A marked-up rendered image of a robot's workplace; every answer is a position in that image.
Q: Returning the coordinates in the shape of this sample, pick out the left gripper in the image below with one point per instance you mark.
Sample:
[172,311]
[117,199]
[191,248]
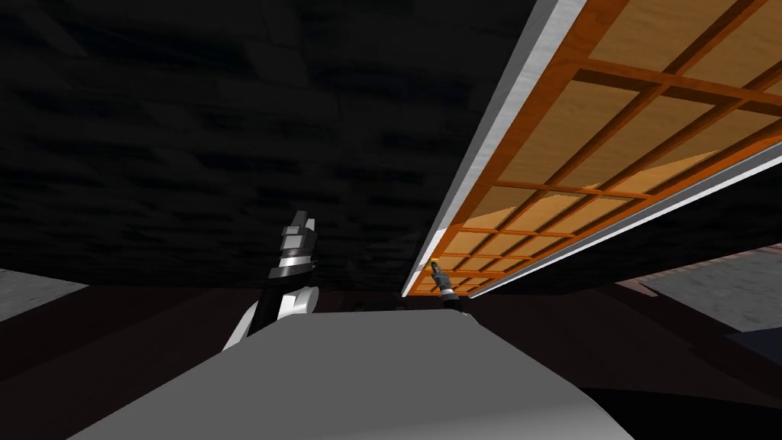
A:
[297,243]

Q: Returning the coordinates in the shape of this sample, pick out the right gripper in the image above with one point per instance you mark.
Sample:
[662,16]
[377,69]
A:
[442,280]

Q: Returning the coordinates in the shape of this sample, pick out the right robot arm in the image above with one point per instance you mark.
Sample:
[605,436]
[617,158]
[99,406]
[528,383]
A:
[453,300]

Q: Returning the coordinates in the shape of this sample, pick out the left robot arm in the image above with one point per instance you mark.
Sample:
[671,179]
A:
[278,302]

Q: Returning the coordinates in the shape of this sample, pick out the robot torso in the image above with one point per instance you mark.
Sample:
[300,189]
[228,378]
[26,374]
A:
[366,379]

